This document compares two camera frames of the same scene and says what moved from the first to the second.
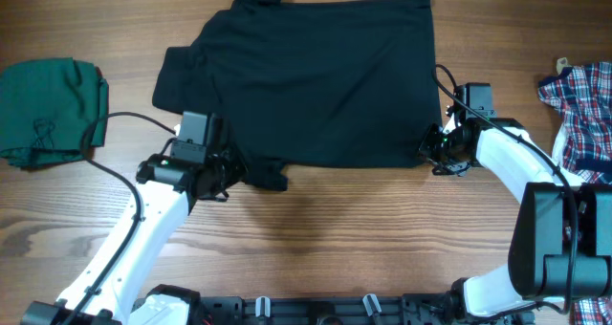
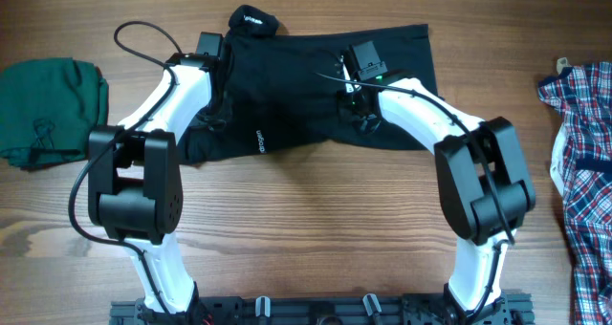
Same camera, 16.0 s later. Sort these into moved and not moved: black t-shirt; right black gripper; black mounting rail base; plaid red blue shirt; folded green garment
Moved: right black gripper; black t-shirt
Not moved: black mounting rail base; folded green garment; plaid red blue shirt
